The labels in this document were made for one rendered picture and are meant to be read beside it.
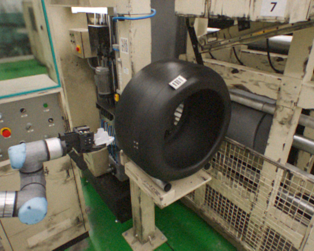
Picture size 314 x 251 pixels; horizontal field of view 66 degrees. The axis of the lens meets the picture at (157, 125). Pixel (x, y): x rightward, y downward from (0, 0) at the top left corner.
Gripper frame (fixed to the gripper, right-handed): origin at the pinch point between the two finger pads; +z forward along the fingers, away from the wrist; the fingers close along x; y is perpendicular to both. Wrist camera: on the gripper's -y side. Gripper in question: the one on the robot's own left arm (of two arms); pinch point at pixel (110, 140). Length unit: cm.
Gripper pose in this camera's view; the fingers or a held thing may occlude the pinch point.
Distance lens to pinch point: 99.4
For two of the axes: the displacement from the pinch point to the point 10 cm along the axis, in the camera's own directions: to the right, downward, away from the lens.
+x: -6.0, -3.6, 7.1
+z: 7.9, -1.8, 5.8
